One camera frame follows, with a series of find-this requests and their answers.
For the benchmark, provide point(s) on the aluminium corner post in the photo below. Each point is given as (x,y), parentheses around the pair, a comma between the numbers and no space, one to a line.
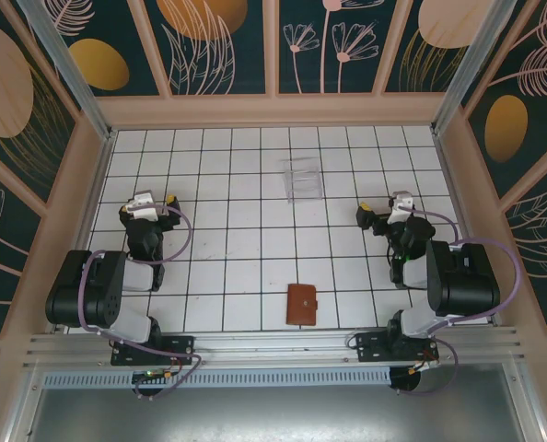
(64,64)
(473,64)

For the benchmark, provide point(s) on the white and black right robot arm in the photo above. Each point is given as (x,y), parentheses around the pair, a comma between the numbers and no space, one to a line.
(462,276)

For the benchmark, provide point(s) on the aluminium frame rail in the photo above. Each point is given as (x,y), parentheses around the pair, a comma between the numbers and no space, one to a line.
(273,345)

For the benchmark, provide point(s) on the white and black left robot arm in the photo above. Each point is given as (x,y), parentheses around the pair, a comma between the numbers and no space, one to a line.
(137,276)

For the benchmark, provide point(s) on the clear acrylic card stand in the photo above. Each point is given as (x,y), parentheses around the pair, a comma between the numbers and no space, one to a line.
(303,184)

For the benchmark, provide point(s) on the grey metal sheet panel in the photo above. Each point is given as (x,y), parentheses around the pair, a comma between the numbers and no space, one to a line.
(273,414)

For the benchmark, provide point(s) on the yellow power connector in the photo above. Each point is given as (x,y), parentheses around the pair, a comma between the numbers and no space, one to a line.
(416,369)

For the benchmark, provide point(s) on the brown leather card holder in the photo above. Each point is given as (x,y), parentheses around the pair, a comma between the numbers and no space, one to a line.
(301,306)

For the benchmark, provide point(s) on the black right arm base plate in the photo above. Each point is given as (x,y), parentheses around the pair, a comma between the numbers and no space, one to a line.
(370,347)

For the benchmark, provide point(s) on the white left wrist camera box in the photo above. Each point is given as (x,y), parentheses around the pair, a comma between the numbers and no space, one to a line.
(142,207)

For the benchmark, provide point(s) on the small green lit circuit board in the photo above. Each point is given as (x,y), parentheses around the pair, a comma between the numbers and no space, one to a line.
(151,374)

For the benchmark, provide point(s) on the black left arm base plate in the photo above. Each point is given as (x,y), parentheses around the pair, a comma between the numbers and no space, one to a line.
(181,347)

